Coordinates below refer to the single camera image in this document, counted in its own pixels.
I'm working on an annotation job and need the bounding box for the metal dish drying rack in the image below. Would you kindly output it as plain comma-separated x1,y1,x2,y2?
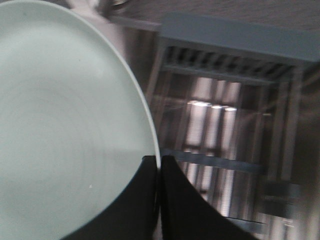
146,12,320,240

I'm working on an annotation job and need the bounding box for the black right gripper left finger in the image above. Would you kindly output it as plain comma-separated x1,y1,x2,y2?
64,155,159,240

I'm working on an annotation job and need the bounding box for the light green round plate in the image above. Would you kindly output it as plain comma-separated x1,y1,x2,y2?
0,0,159,240

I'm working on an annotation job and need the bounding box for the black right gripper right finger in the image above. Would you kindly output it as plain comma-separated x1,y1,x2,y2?
161,155,263,240

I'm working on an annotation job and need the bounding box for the stainless steel sink basin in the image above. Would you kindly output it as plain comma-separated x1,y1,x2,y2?
67,0,320,240

